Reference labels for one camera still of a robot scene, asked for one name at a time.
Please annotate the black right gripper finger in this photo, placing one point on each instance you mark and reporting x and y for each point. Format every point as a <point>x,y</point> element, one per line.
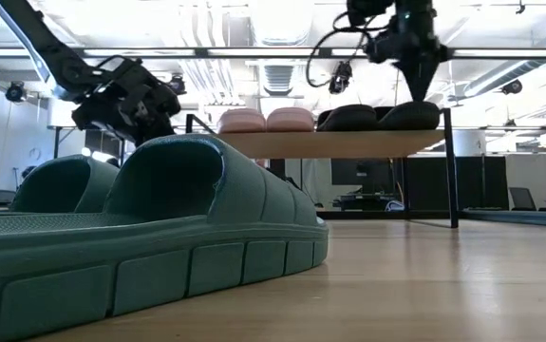
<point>424,76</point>
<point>412,76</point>

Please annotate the black rubber slide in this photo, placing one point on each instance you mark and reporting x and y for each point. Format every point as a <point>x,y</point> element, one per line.
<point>410,118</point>
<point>348,119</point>

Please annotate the wooden shelf with black legs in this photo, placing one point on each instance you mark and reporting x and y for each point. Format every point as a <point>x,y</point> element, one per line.
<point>329,145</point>

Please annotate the pink rubber slide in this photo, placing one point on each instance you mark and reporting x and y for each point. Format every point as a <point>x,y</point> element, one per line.
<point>241,122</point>
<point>290,121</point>

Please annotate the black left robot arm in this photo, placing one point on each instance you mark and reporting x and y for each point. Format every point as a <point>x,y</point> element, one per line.
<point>40,43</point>

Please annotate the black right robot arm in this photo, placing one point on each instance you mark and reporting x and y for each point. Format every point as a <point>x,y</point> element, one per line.
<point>415,12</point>

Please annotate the black round ceiling spotlight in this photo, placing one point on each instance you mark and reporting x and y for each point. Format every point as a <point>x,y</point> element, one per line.
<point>512,87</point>
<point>178,81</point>
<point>16,91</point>

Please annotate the green rubber slide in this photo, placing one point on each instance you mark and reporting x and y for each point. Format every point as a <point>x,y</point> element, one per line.
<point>253,199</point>
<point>92,185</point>

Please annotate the dark partition panels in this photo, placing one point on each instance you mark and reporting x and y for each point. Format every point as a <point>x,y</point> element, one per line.
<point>481,183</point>

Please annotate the grey office chair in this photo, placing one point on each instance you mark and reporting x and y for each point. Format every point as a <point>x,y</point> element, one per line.
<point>521,199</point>

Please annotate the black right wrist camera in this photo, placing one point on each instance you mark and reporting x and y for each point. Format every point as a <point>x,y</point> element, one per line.
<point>370,9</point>

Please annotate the black hanging camera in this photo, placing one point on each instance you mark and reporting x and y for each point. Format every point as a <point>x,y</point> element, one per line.
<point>341,76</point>

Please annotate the black frame bar with lights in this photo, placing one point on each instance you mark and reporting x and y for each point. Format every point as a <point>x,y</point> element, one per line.
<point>253,52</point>

